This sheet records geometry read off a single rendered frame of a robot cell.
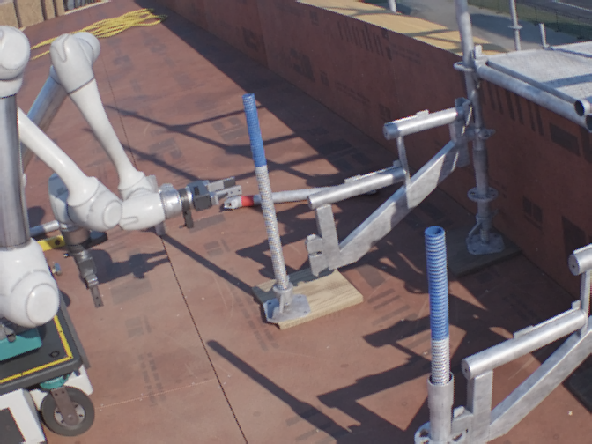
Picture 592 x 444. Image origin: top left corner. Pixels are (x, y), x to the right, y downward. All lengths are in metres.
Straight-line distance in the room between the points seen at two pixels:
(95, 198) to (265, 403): 0.80
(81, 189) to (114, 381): 0.83
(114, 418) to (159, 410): 0.15
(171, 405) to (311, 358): 0.47
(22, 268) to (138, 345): 0.99
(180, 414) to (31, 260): 0.77
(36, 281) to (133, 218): 0.67
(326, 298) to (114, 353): 0.77
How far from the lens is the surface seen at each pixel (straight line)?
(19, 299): 1.77
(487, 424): 1.74
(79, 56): 2.24
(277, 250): 2.52
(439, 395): 1.59
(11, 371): 2.14
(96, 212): 1.90
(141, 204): 2.35
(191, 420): 2.26
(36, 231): 3.82
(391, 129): 2.52
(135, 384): 2.48
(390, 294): 2.68
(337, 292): 2.70
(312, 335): 2.53
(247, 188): 3.71
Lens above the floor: 1.40
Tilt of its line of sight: 26 degrees down
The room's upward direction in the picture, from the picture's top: 10 degrees counter-clockwise
